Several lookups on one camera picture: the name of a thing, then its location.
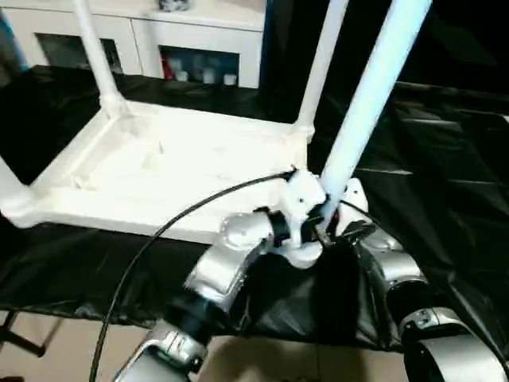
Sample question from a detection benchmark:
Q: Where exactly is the white plastic table top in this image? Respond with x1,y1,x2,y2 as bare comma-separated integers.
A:
0,99,324,271

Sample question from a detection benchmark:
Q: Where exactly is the black long bar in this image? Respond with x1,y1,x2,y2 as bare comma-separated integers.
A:
397,81,509,96

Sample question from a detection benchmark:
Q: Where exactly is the white glass-door cabinet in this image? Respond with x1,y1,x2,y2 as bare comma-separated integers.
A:
0,0,266,89

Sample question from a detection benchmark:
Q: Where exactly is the black table mat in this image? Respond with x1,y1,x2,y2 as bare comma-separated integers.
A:
0,63,509,353

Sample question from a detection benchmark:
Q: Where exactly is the black white patterned ornament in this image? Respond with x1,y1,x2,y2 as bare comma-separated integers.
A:
157,0,191,13

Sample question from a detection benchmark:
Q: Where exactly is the grey curtain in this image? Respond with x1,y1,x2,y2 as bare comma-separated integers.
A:
0,7,31,80

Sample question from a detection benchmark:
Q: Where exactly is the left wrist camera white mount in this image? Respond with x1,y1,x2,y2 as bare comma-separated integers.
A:
274,169,327,255

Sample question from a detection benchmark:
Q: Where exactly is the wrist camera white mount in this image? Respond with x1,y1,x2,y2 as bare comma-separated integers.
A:
274,169,327,255
337,177,369,224

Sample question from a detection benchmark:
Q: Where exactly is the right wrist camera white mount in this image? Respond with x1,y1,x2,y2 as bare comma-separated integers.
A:
337,177,369,224

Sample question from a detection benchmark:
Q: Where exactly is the black folding table frame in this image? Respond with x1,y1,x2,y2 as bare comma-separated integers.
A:
0,310,64,357

